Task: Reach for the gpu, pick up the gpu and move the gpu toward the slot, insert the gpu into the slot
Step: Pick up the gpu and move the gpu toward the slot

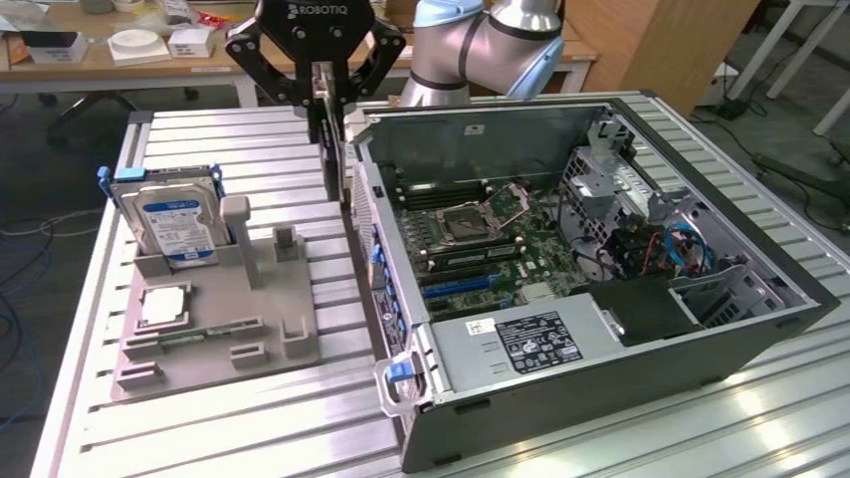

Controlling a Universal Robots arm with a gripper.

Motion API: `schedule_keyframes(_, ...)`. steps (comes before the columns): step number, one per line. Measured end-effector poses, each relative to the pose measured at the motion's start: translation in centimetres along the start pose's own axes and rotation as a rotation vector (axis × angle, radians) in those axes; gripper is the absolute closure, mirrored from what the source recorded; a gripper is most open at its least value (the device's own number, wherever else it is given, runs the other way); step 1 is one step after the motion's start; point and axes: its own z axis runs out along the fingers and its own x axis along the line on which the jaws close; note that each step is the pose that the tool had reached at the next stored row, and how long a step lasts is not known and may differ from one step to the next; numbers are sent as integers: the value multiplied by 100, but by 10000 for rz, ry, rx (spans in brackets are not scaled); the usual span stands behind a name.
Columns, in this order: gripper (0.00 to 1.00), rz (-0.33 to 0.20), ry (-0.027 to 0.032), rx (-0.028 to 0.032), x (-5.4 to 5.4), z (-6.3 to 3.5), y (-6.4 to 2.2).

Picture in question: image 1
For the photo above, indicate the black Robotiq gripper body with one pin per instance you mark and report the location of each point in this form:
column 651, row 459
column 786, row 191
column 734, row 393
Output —
column 319, row 35

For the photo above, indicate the graphics card with metal bracket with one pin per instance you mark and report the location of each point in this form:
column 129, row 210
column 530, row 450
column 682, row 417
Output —
column 328, row 149

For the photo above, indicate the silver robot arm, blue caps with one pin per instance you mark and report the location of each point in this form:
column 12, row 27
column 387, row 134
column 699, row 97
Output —
column 464, row 45

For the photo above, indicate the blue expansion slot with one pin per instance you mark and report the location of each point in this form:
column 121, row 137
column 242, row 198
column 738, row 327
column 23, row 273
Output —
column 464, row 286

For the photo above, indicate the cardboard box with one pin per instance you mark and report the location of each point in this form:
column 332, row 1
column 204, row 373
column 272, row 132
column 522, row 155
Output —
column 398, row 12

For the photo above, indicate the red packet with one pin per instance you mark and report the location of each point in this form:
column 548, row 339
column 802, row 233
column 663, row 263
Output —
column 215, row 22

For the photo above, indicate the small white labelled box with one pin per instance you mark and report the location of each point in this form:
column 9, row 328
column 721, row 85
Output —
column 191, row 44

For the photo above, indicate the white round holder block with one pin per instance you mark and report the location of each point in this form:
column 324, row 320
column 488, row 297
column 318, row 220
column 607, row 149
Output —
column 137, row 47

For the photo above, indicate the grey cup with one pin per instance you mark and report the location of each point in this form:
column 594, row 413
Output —
column 97, row 6

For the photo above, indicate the wooden desk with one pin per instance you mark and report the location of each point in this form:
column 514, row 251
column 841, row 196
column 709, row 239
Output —
column 67, row 67

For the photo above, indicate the black chair base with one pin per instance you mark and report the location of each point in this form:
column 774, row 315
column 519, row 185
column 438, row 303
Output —
column 73, row 117

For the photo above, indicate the white box with black top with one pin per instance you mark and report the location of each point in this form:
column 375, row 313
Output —
column 53, row 47

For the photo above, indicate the metal socket cover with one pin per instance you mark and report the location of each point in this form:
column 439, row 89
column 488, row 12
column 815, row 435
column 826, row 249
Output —
column 507, row 199

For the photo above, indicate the CPU socket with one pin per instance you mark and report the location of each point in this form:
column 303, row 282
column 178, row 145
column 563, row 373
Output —
column 464, row 226

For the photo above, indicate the perforated metal disk bay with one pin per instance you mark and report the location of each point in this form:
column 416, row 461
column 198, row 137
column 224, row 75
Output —
column 598, row 174

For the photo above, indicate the green RAM stick in motherboard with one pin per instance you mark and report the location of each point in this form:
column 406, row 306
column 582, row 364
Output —
column 475, row 255

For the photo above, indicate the green motherboard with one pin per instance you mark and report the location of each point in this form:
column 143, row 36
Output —
column 531, row 249

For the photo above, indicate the grey parts rack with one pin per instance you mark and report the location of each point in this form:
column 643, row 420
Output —
column 219, row 309

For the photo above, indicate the silver CPU chip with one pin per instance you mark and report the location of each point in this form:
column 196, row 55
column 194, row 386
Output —
column 163, row 305

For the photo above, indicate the black power adapter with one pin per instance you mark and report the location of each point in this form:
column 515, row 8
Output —
column 730, row 109

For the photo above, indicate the loose green RAM stick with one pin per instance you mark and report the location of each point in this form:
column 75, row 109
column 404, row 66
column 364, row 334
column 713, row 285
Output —
column 199, row 333

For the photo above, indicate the grey power supply unit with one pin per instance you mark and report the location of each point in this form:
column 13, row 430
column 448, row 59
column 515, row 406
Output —
column 531, row 343

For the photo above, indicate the black floor stand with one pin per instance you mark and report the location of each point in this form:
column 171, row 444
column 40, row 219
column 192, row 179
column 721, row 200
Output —
column 810, row 174

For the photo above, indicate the grey metal disk bay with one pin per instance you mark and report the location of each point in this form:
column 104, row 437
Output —
column 723, row 294

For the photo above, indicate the open black PC case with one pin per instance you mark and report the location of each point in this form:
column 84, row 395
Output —
column 598, row 398

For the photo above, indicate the hard disk with blue bracket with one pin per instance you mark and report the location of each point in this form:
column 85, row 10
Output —
column 172, row 224

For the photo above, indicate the white table frame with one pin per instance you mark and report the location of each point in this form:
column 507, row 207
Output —
column 757, row 60

